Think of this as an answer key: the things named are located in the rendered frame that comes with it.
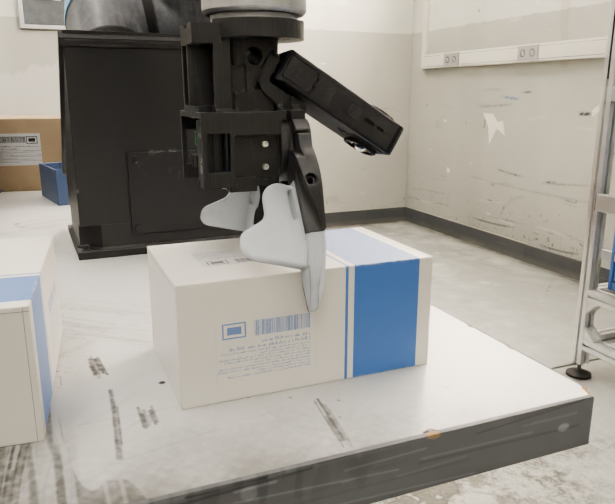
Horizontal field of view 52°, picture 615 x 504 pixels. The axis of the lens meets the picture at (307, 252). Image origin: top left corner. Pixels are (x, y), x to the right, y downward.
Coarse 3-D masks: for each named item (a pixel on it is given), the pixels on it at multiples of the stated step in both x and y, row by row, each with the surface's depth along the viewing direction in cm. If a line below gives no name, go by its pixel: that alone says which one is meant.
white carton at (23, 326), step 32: (0, 256) 48; (32, 256) 48; (0, 288) 40; (32, 288) 40; (0, 320) 37; (32, 320) 38; (0, 352) 37; (32, 352) 38; (0, 384) 38; (32, 384) 38; (0, 416) 38; (32, 416) 39
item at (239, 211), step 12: (240, 192) 52; (252, 192) 53; (216, 204) 52; (228, 204) 53; (240, 204) 53; (252, 204) 53; (204, 216) 53; (216, 216) 53; (228, 216) 54; (240, 216) 54; (252, 216) 54; (228, 228) 55; (240, 228) 55
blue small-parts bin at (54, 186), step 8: (40, 168) 131; (48, 168) 125; (56, 168) 134; (40, 176) 132; (48, 176) 126; (56, 176) 121; (64, 176) 121; (48, 184) 127; (56, 184) 121; (64, 184) 122; (48, 192) 128; (56, 192) 122; (64, 192) 122; (56, 200) 123; (64, 200) 122
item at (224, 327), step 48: (336, 240) 54; (384, 240) 54; (192, 288) 41; (240, 288) 43; (288, 288) 44; (336, 288) 46; (384, 288) 47; (192, 336) 42; (240, 336) 44; (288, 336) 45; (336, 336) 47; (384, 336) 48; (192, 384) 43; (240, 384) 44; (288, 384) 46
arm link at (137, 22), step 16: (80, 0) 92; (96, 0) 91; (112, 0) 91; (128, 0) 92; (144, 0) 92; (64, 16) 94; (80, 16) 91; (96, 16) 90; (112, 16) 90; (128, 16) 92; (144, 16) 92; (144, 32) 93
